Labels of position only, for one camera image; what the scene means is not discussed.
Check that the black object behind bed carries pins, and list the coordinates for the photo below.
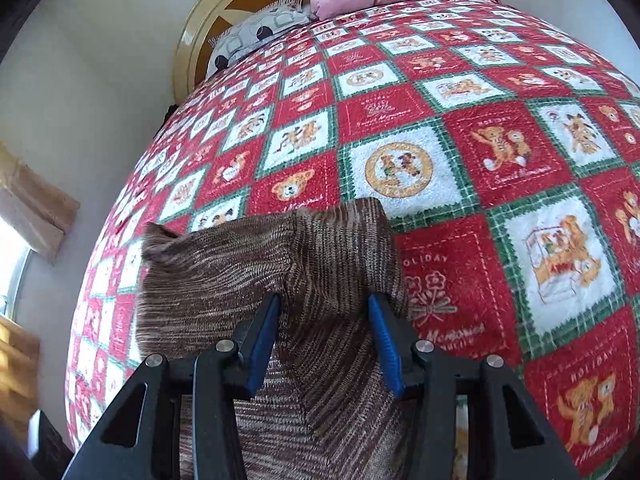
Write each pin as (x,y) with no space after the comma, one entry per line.
(170,115)

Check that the brown knitted sweater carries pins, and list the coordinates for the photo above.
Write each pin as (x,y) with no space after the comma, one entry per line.
(325,260)

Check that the red green printed blanket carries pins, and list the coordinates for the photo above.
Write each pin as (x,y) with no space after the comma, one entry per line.
(450,110)

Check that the grey patterned pillow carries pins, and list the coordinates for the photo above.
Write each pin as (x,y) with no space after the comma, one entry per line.
(260,30)

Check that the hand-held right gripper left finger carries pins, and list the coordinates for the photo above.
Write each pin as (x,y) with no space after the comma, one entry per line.
(260,355)

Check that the cream wooden headboard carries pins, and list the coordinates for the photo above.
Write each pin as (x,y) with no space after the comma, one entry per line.
(200,25)

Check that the window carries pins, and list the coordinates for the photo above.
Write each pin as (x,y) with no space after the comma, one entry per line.
(12,270)

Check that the tan curtain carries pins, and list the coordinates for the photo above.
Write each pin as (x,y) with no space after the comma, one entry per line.
(17,375)
(35,200)

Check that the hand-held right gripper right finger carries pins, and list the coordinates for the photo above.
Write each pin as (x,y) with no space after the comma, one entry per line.
(387,355)

